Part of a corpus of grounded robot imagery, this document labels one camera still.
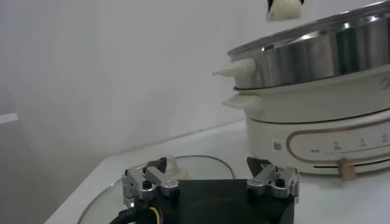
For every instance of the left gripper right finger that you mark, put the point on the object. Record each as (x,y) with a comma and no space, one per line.
(268,178)

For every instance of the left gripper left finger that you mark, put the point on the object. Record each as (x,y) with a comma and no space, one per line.
(152,178)

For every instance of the perforated steel steamer basket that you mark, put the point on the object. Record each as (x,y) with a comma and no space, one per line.
(304,58)

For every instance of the white steamed baozi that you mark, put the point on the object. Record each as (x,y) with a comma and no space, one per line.
(285,12)

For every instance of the round glass pot lid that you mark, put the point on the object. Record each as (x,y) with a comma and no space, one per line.
(201,169)

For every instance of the cream electric cooker pot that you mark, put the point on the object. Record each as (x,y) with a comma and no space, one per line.
(304,106)

